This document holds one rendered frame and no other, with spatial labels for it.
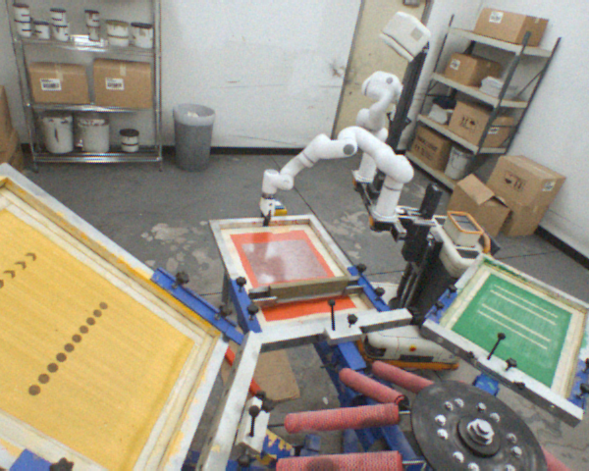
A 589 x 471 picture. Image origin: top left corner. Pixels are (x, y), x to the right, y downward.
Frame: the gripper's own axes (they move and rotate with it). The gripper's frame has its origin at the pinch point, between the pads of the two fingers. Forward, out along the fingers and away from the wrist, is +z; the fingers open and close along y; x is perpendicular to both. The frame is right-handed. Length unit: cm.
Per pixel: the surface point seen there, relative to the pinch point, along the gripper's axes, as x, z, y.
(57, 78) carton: 115, 5, 263
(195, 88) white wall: -18, 18, 309
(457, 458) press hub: 8, -33, -146
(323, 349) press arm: 2, 6, -83
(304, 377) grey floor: -30, 98, -32
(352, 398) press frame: 8, -6, -112
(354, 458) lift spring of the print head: 25, -23, -136
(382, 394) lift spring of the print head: 8, -21, -122
